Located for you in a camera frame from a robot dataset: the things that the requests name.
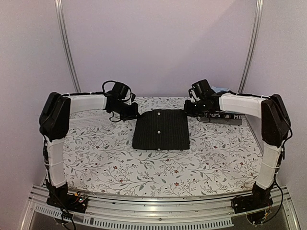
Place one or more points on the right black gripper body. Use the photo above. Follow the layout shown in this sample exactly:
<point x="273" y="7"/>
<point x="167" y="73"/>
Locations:
<point x="195" y="110"/>

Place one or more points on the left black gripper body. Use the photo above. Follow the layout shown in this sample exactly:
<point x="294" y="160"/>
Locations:
<point x="125" y="112"/>

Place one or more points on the black pinstriped long sleeve shirt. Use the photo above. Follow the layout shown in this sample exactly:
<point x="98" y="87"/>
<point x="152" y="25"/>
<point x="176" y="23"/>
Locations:
<point x="162" y="130"/>

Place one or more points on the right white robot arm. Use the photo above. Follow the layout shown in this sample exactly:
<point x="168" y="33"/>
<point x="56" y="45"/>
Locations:
<point x="270" y="110"/>

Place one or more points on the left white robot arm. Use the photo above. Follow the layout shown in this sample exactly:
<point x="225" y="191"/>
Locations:
<point x="55" y="119"/>

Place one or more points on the black white printed folded shirt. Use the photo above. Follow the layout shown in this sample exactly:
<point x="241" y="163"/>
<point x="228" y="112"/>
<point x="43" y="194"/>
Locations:
<point x="226" y="116"/>

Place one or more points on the light blue folded shirt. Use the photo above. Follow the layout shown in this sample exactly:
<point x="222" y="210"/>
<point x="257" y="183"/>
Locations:
<point x="220" y="89"/>

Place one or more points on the white plastic basket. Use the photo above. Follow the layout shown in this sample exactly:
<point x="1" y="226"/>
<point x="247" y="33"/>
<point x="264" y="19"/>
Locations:
<point x="89" y="118"/>

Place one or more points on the floral patterned table mat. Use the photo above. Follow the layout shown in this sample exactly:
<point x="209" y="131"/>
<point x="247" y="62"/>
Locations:
<point x="222" y="159"/>

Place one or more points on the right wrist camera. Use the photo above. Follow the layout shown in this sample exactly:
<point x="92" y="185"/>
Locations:
<point x="192" y="95"/>

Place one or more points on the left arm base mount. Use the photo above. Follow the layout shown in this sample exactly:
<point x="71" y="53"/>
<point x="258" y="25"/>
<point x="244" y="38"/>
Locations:
<point x="71" y="202"/>

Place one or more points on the aluminium front rail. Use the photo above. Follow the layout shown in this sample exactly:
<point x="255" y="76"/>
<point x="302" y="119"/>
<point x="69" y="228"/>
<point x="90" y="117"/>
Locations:
<point x="117" y="212"/>

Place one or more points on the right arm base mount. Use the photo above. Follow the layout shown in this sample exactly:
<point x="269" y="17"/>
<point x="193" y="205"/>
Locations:
<point x="245" y="203"/>

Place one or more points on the right aluminium frame post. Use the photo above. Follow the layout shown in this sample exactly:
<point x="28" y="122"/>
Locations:
<point x="252" y="44"/>

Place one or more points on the aluminium frame post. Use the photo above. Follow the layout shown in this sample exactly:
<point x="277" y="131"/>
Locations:
<point x="252" y="44"/>
<point x="66" y="45"/>

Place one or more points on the left aluminium frame post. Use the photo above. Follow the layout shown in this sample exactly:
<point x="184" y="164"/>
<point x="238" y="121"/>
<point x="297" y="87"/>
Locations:
<point x="66" y="45"/>

